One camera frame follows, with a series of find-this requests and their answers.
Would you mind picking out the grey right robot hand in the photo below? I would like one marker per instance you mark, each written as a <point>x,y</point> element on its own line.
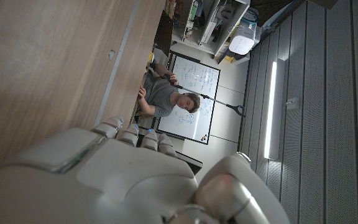
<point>129,186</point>

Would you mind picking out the person in grey t-shirt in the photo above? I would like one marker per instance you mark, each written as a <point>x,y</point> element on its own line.
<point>160,93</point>

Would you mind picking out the black reach grabber stick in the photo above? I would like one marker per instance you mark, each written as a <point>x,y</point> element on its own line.
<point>210,98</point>

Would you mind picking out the black framed whiteboard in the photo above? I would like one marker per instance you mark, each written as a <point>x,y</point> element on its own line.
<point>197,77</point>

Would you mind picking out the black computer monitor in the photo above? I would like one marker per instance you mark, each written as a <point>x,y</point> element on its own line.
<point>164,31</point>

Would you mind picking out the long ceiling light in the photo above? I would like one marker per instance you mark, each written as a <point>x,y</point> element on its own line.
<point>270,109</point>

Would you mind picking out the white shelf cabinet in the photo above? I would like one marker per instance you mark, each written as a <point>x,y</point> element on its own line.
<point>208,31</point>

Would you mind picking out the white ceiling sensor box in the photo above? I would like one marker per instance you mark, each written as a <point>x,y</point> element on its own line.
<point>292,103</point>

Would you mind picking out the white air purifier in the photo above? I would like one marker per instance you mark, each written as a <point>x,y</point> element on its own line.
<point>242,40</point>

